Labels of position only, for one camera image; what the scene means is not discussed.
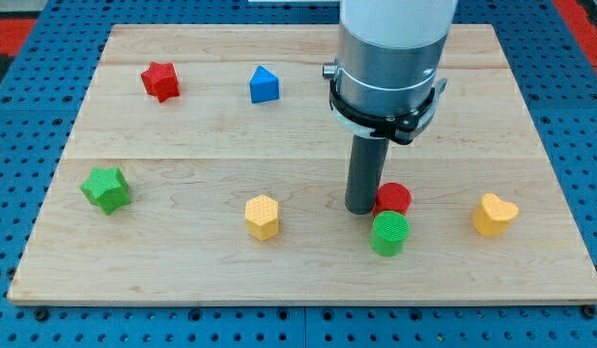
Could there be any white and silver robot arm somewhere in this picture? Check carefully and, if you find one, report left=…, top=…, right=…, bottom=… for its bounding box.
left=333, top=0, right=458, bottom=118

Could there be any yellow hexagon block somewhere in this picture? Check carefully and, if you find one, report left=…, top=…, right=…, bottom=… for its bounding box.
left=244, top=194, right=280, bottom=241

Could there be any red star block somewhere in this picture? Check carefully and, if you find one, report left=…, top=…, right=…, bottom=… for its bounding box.
left=140, top=62, right=181, bottom=102

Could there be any green star block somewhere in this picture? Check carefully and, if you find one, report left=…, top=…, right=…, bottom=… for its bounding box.
left=80, top=167, right=131, bottom=215

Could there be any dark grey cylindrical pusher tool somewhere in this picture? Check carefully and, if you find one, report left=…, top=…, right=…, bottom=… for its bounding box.
left=345, top=135, right=388, bottom=215

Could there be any light wooden board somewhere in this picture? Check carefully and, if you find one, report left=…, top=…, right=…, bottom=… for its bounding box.
left=8, top=24, right=597, bottom=306

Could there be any red cylinder block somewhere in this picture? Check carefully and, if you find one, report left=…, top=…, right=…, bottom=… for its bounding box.
left=373, top=183, right=412, bottom=217

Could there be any blue triangle block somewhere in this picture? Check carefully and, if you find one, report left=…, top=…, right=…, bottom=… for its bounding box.
left=249, top=66, right=280, bottom=103

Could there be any green cylinder block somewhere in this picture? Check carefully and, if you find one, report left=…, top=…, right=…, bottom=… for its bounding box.
left=369, top=211, right=411, bottom=256

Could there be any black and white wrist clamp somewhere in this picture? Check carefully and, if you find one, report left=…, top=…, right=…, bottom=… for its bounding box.
left=329, top=78, right=448, bottom=145

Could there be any yellow heart block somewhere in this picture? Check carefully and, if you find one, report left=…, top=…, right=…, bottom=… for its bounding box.
left=471, top=192, right=519, bottom=237

